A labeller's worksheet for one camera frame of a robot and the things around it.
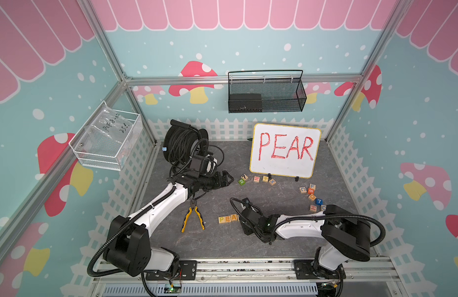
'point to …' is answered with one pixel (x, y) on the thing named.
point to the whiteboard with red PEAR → (285, 150)
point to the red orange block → (311, 191)
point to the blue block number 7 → (319, 202)
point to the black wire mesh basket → (265, 91)
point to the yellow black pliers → (190, 210)
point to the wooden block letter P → (222, 219)
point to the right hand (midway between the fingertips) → (245, 221)
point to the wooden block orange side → (312, 197)
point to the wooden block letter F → (312, 186)
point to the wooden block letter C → (302, 190)
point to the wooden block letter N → (256, 179)
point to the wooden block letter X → (272, 182)
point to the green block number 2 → (242, 182)
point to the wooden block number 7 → (244, 176)
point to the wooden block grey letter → (323, 207)
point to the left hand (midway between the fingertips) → (226, 184)
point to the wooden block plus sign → (265, 179)
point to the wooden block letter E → (228, 218)
